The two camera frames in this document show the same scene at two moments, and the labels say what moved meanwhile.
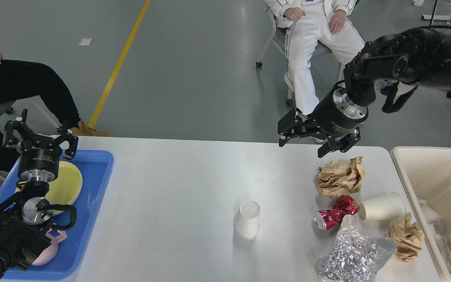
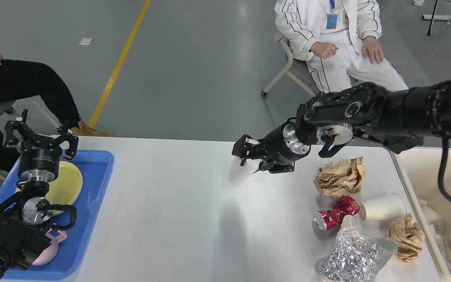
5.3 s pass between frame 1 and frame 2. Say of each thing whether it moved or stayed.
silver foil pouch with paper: stayed
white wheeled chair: moved
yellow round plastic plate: stayed
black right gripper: moved
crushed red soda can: stayed
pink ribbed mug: stayed
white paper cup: moved
